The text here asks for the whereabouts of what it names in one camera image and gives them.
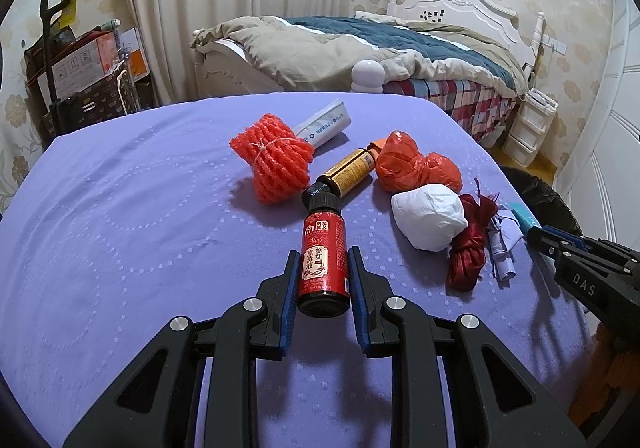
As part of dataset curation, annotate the white plastic drawer unit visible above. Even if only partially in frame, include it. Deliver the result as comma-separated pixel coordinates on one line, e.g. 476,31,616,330
502,88,559,168

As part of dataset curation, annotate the amber yellow-label bottle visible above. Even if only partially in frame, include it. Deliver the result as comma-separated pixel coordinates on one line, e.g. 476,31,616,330
302,148,380,206

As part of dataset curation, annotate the red plastic bag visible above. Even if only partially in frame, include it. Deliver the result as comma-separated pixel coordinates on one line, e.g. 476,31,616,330
375,130,463,194

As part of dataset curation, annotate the dark patterned storage basket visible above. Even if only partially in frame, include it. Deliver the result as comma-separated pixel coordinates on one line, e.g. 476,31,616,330
50,60,142,137

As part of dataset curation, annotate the beige and blue quilt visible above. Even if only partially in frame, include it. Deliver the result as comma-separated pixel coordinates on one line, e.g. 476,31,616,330
191,12,528,98

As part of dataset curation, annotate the red small bottle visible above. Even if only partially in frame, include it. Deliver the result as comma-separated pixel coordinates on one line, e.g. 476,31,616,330
297,190,350,318

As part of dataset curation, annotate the white paper ball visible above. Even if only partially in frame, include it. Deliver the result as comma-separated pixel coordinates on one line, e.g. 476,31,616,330
390,184,469,252

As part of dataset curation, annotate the black trash bin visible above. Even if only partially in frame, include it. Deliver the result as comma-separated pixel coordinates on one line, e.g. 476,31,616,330
501,166,582,236

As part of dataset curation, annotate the white orange cardboard box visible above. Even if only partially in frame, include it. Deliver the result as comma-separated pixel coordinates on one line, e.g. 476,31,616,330
48,26,150,99

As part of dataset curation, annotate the white round bedpost knob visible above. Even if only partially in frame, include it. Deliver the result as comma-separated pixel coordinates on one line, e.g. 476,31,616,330
350,59,386,94

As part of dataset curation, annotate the bed with white headboard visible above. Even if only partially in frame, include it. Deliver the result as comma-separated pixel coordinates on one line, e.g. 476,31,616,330
192,0,546,142

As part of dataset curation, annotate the lavender paper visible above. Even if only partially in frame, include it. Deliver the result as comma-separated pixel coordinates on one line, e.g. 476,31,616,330
487,206,523,282

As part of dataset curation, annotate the purple tablecloth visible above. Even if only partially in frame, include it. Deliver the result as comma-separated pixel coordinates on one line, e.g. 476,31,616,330
1,93,591,447

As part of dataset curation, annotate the red foam net bundle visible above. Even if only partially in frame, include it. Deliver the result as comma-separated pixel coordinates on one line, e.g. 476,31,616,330
229,113,314,205

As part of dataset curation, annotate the black hand trolley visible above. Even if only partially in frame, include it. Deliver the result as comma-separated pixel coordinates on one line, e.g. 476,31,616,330
38,0,76,135

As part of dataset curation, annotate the dark red string bundle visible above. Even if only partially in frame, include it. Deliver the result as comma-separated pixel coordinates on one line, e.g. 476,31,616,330
444,178,500,293

